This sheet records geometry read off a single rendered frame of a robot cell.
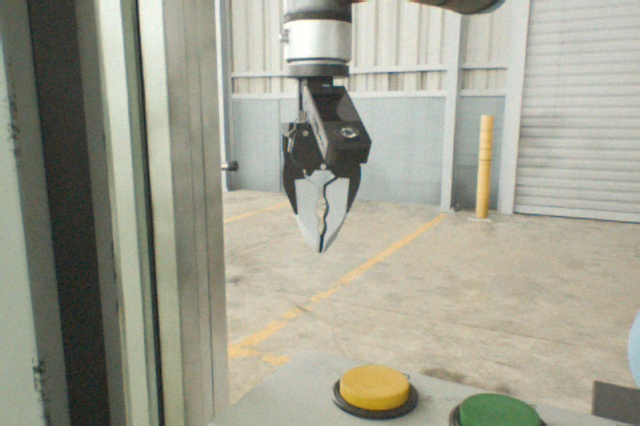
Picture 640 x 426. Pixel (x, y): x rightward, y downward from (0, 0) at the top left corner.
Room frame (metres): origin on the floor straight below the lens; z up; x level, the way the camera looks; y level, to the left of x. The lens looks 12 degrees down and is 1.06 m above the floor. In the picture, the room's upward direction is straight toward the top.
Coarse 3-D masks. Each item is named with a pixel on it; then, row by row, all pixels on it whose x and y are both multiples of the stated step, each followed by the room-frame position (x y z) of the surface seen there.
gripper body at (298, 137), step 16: (304, 64) 0.59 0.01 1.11; (320, 64) 0.59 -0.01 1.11; (336, 64) 0.60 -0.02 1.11; (304, 80) 0.63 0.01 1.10; (320, 80) 0.61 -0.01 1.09; (304, 112) 0.61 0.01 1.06; (288, 128) 0.61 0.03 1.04; (304, 128) 0.59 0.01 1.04; (288, 144) 0.65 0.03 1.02; (304, 144) 0.59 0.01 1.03; (304, 160) 0.59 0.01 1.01; (320, 160) 0.59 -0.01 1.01
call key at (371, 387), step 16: (352, 368) 0.31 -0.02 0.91; (368, 368) 0.30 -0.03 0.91; (384, 368) 0.30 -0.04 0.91; (352, 384) 0.28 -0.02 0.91; (368, 384) 0.28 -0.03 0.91; (384, 384) 0.28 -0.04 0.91; (400, 384) 0.28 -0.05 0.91; (352, 400) 0.28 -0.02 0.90; (368, 400) 0.27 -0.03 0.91; (384, 400) 0.27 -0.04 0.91; (400, 400) 0.27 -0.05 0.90
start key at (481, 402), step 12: (468, 396) 0.27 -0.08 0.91; (480, 396) 0.27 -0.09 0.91; (492, 396) 0.27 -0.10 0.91; (504, 396) 0.27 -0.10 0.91; (468, 408) 0.26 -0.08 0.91; (480, 408) 0.26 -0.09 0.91; (492, 408) 0.26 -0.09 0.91; (504, 408) 0.26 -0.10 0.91; (516, 408) 0.26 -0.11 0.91; (528, 408) 0.26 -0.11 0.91; (468, 420) 0.25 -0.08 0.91; (480, 420) 0.25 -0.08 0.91; (492, 420) 0.25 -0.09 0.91; (504, 420) 0.25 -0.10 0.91; (516, 420) 0.25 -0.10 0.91; (528, 420) 0.25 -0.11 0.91; (540, 420) 0.25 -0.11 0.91
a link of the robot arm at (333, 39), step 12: (288, 24) 0.61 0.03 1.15; (300, 24) 0.59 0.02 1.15; (312, 24) 0.59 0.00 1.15; (324, 24) 0.59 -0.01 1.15; (336, 24) 0.59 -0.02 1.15; (348, 24) 0.61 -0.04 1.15; (288, 36) 0.61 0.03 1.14; (300, 36) 0.59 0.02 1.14; (312, 36) 0.59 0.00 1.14; (324, 36) 0.59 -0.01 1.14; (336, 36) 0.59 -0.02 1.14; (348, 36) 0.61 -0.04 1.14; (288, 48) 0.61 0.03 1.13; (300, 48) 0.59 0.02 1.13; (312, 48) 0.59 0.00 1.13; (324, 48) 0.59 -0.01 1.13; (336, 48) 0.59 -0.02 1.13; (348, 48) 0.61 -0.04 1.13; (288, 60) 0.61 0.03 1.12; (300, 60) 0.60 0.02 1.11; (312, 60) 0.59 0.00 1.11; (324, 60) 0.59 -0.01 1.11; (336, 60) 0.60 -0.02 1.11; (348, 60) 0.61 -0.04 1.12
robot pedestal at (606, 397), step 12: (600, 384) 0.58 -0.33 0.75; (612, 384) 0.58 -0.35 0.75; (600, 396) 0.55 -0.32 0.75; (612, 396) 0.55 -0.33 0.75; (624, 396) 0.55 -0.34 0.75; (636, 396) 0.55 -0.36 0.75; (600, 408) 0.53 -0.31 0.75; (612, 408) 0.53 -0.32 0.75; (624, 408) 0.53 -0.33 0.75; (636, 408) 0.53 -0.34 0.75; (624, 420) 0.51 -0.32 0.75; (636, 420) 0.51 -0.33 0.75
